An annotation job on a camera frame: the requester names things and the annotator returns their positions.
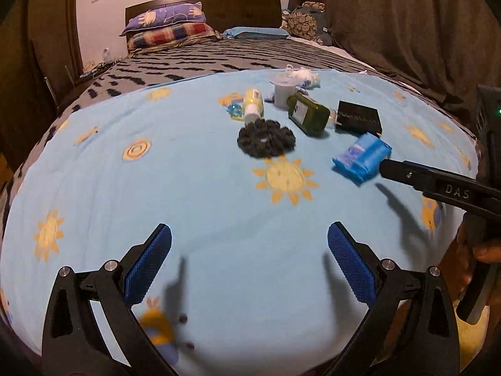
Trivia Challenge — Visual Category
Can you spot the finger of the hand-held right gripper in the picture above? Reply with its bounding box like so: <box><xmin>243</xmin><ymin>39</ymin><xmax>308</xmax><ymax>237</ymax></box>
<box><xmin>379</xmin><ymin>159</ymin><xmax>427</xmax><ymax>196</ymax></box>

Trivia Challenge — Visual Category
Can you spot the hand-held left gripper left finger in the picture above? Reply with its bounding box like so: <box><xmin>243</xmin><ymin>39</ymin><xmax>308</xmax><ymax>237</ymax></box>
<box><xmin>41</xmin><ymin>222</ymin><xmax>181</xmax><ymax>376</ymax></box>

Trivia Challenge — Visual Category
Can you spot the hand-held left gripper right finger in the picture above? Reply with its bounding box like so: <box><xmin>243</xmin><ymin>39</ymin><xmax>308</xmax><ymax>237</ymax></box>
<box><xmin>327</xmin><ymin>221</ymin><xmax>460</xmax><ymax>376</ymax></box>

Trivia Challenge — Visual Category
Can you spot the blue tissue packet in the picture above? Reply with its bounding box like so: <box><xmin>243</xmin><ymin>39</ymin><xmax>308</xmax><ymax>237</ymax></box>
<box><xmin>332</xmin><ymin>132</ymin><xmax>392</xmax><ymax>184</ymax></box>

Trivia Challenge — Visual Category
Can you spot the white yarn ball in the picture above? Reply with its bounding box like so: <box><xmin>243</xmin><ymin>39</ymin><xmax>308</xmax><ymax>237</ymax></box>
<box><xmin>284</xmin><ymin>65</ymin><xmax>322</xmax><ymax>91</ymax></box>

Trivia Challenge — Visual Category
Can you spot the white cup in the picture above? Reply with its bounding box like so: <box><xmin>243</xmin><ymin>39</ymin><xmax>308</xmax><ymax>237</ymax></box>
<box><xmin>270</xmin><ymin>76</ymin><xmax>300</xmax><ymax>108</ymax></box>

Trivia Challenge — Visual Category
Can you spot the person's right hand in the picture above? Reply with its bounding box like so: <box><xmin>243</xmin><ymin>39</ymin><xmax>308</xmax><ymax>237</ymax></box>
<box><xmin>457</xmin><ymin>223</ymin><xmax>501</xmax><ymax>287</ymax></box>

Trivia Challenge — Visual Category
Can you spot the black box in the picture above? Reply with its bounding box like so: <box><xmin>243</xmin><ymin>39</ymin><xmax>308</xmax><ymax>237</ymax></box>
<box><xmin>336</xmin><ymin>101</ymin><xmax>382</xmax><ymax>136</ymax></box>

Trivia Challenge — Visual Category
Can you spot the light blue printed sheet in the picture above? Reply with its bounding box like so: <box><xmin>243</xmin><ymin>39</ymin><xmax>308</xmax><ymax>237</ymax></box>
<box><xmin>0</xmin><ymin>68</ymin><xmax>480</xmax><ymax>376</ymax></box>

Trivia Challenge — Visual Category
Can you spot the green bottle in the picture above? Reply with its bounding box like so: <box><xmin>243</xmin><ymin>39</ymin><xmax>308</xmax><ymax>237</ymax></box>
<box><xmin>287</xmin><ymin>91</ymin><xmax>331</xmax><ymax>134</ymax></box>

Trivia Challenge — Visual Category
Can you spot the black crocheted scrunchie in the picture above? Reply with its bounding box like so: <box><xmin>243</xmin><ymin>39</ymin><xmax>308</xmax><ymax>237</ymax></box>
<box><xmin>237</xmin><ymin>119</ymin><xmax>296</xmax><ymax>160</ymax></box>

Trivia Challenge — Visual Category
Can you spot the brown curtain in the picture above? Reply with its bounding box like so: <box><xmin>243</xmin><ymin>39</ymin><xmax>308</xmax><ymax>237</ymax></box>
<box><xmin>287</xmin><ymin>0</ymin><xmax>501</xmax><ymax>126</ymax></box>

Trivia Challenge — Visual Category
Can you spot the yellow bottle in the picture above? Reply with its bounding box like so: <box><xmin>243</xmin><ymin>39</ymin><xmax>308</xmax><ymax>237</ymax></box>
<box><xmin>243</xmin><ymin>89</ymin><xmax>264</xmax><ymax>123</ymax></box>

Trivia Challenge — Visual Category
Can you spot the small blue trinket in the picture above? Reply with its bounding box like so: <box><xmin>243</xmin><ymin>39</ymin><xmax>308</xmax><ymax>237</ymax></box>
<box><xmin>218</xmin><ymin>93</ymin><xmax>244</xmax><ymax>120</ymax></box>

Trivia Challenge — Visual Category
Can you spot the bedside clutter pile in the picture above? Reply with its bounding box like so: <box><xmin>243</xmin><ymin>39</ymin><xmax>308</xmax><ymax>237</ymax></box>
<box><xmin>80</xmin><ymin>49</ymin><xmax>118</xmax><ymax>79</ymax></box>

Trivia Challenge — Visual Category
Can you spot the grey black patterned bedspread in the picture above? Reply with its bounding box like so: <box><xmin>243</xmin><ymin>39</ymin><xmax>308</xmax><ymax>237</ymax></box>
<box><xmin>0</xmin><ymin>33</ymin><xmax>482</xmax><ymax>243</ymax></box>

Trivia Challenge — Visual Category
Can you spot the light blue pillow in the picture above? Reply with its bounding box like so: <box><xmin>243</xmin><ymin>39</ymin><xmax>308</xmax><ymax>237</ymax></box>
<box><xmin>222</xmin><ymin>26</ymin><xmax>292</xmax><ymax>40</ymax></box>

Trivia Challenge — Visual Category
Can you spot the plaid pillow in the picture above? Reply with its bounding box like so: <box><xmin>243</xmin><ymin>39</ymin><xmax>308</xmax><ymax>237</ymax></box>
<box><xmin>126</xmin><ymin>22</ymin><xmax>222</xmax><ymax>52</ymax></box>

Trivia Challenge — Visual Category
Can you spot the dark wooden headboard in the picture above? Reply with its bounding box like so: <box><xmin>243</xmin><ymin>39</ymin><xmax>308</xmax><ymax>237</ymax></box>
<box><xmin>125</xmin><ymin>0</ymin><xmax>283</xmax><ymax>50</ymax></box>

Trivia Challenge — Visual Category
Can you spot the blue printed pillow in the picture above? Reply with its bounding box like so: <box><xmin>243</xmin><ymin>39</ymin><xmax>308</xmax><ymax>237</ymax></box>
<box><xmin>119</xmin><ymin>2</ymin><xmax>207</xmax><ymax>37</ymax></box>

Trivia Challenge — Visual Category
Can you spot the brown wooden wardrobe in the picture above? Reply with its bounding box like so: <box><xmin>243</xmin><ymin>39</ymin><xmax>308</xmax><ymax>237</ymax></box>
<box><xmin>0</xmin><ymin>0</ymin><xmax>85</xmax><ymax>165</ymax></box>

